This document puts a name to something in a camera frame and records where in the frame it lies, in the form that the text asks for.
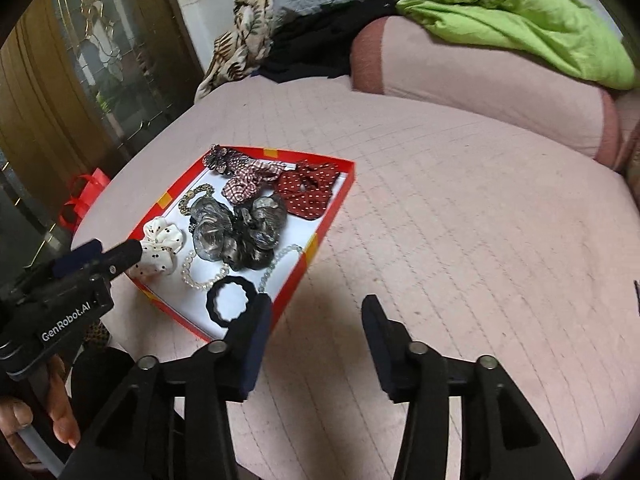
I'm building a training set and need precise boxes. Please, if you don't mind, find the grey sheer scrunchie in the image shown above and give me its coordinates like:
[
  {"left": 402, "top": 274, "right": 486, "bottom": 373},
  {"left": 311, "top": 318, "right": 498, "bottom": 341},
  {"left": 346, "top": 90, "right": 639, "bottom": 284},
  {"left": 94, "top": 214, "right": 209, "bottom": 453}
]
[{"left": 189, "top": 195, "right": 289, "bottom": 270}]

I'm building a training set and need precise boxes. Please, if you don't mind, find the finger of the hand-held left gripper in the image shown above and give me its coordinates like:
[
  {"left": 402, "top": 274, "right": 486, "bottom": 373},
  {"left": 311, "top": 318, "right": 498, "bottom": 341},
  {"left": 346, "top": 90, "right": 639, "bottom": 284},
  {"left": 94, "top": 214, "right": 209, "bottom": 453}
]
[
  {"left": 50, "top": 240, "right": 105, "bottom": 278},
  {"left": 97, "top": 238, "right": 145, "bottom": 277}
]

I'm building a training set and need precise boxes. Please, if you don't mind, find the leopard print cloth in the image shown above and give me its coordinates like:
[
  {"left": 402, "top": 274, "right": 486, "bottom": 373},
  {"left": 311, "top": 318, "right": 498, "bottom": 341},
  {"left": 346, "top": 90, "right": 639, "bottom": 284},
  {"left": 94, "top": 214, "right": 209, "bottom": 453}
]
[{"left": 194, "top": 0, "right": 277, "bottom": 102}]

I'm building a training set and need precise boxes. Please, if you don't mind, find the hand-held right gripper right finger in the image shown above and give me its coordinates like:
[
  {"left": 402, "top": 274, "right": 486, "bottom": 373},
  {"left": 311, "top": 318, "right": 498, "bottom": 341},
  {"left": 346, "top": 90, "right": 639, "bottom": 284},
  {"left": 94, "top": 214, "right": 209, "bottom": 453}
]
[{"left": 361, "top": 294, "right": 576, "bottom": 480}]

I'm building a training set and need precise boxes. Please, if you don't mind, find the pink bolster pillow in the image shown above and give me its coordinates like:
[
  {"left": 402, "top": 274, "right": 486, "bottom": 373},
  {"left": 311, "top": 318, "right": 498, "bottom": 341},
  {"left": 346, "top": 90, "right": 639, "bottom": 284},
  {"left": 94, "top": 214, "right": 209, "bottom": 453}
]
[{"left": 350, "top": 16, "right": 624, "bottom": 170}]

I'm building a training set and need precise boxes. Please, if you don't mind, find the white black-dotted scrunchie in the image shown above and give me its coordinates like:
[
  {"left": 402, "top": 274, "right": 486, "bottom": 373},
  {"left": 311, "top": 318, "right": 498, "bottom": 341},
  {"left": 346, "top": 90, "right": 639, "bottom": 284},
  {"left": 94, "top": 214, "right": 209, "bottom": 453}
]
[{"left": 127, "top": 216, "right": 186, "bottom": 279}]

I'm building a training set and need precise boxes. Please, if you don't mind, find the plain black scrunchie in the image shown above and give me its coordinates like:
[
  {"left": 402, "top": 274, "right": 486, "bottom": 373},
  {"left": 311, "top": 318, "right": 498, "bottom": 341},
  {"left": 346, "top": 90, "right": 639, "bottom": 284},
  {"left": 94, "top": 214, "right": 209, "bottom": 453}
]
[{"left": 206, "top": 275, "right": 257, "bottom": 326}]

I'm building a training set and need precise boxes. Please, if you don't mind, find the red shallow cardboard box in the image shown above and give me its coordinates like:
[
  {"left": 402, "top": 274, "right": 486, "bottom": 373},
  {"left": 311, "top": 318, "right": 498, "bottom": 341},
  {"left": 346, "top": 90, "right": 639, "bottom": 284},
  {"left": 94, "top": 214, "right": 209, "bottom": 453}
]
[{"left": 125, "top": 145, "right": 357, "bottom": 345}]

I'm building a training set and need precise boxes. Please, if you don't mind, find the green blanket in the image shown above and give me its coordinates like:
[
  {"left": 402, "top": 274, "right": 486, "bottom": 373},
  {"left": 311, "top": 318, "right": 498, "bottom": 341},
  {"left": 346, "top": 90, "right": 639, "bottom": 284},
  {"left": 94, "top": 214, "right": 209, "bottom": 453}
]
[{"left": 396, "top": 0, "right": 639, "bottom": 92}]

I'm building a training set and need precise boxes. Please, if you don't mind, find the black cloth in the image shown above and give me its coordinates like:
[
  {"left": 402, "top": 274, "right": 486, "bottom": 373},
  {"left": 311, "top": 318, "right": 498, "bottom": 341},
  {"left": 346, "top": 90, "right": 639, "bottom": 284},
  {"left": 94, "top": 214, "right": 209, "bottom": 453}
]
[{"left": 259, "top": 0, "right": 402, "bottom": 84}]

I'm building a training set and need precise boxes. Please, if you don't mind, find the red white-dotted scrunchie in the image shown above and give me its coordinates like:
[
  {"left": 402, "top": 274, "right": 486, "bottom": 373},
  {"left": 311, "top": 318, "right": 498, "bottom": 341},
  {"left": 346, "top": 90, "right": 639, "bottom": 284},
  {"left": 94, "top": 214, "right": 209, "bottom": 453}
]
[{"left": 273, "top": 159, "right": 344, "bottom": 222}]

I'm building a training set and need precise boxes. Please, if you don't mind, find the dark patterned scrunchie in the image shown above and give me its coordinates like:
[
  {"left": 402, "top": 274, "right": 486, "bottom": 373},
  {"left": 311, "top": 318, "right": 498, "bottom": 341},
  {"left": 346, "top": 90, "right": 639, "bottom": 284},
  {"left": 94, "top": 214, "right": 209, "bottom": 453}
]
[{"left": 202, "top": 144, "right": 246, "bottom": 173}]

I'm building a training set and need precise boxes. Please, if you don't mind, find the wooden door with glass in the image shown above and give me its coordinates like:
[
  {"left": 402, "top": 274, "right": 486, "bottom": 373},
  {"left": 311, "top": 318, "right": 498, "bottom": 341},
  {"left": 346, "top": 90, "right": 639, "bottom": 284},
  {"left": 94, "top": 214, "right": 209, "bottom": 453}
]
[{"left": 0, "top": 0, "right": 203, "bottom": 271}]

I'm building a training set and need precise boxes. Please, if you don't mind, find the person's left hand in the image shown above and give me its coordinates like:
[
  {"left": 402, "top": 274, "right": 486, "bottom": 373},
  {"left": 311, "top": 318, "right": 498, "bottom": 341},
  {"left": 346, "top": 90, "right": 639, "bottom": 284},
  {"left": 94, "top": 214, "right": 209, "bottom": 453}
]
[{"left": 0, "top": 355, "right": 82, "bottom": 463}]

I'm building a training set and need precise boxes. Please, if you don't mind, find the pink plaid scrunchie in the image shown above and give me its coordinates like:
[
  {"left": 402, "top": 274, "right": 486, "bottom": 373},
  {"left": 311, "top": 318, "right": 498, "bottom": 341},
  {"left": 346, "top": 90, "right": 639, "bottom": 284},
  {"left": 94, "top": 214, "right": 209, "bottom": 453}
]
[{"left": 221, "top": 159, "right": 301, "bottom": 206}]

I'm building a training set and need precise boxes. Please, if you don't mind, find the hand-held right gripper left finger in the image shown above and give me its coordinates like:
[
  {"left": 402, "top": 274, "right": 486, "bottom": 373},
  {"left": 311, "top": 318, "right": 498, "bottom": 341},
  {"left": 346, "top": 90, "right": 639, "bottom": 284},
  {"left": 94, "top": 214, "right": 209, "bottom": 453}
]
[{"left": 60, "top": 296, "right": 274, "bottom": 480}]

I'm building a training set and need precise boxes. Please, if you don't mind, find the gold bead bracelet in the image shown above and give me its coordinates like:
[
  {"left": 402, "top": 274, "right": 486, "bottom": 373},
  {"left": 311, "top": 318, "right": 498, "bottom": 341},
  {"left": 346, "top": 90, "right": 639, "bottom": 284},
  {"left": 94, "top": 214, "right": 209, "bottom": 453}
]
[{"left": 177, "top": 185, "right": 217, "bottom": 217}]

